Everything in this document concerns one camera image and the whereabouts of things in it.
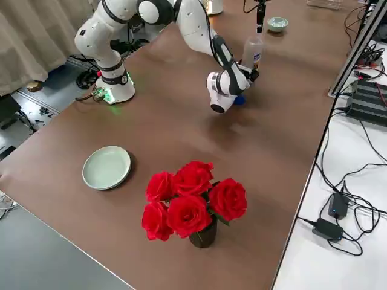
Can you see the black vase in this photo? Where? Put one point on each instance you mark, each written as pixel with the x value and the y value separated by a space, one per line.
pixel 204 237

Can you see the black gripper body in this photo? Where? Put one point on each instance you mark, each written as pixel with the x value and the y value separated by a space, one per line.
pixel 262 1

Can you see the red rose bouquet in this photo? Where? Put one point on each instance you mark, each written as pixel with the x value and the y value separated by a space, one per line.
pixel 190 205

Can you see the black power adapter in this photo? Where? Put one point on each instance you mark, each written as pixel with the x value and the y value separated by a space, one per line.
pixel 328 229
pixel 338 207

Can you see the transparent plastic bottle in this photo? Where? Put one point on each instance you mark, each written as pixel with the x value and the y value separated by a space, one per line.
pixel 253 52

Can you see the aluminium frame post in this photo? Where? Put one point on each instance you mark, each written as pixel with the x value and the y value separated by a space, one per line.
pixel 353 48

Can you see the beige curtain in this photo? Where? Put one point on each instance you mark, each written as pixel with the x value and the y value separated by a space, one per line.
pixel 30 39

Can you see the black ribbed power unit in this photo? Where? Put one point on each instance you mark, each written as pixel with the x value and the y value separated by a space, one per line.
pixel 369 102

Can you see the pale green plate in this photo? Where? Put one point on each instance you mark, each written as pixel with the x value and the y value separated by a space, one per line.
pixel 106 167

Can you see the pale green bowl of ice cubes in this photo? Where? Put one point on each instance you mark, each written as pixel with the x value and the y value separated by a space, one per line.
pixel 277 24

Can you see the blue bottle cap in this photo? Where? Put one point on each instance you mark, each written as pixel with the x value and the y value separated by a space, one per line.
pixel 241 100

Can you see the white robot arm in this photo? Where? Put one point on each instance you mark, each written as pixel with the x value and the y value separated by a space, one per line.
pixel 215 6
pixel 99 42

